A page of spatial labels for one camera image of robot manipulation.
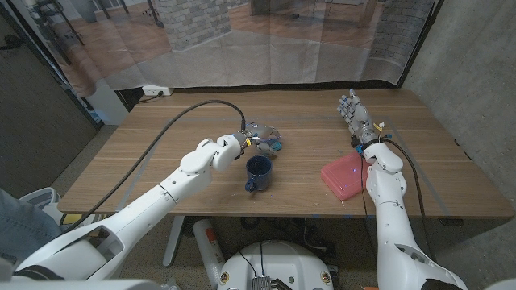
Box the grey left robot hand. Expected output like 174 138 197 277
240 122 283 157

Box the white power strip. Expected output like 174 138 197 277
141 85 175 97

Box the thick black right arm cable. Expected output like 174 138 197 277
382 136 435 263

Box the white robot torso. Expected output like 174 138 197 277
0 279 181 290

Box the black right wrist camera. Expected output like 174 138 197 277
350 135 366 156

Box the dark blue mug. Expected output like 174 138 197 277
244 155 273 193

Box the pink plastic box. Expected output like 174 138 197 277
320 151 371 201

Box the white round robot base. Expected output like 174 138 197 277
217 240 335 290

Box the black backdrop frame pole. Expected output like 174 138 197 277
397 0 444 88
3 0 104 130

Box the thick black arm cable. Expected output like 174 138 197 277
60 99 248 234
382 136 435 263

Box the printed room backdrop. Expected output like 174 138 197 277
7 0 439 97

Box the white cylinder with orange label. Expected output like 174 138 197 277
192 218 226 289

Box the grey electronics module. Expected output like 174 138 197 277
252 275 293 290

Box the person's leg in jeans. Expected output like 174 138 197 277
0 187 65 267

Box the white sneaker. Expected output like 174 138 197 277
19 187 102 234

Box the white table leg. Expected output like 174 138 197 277
162 215 186 268

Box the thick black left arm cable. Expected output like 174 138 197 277
60 99 248 234

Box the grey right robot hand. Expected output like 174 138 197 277
337 89 382 146

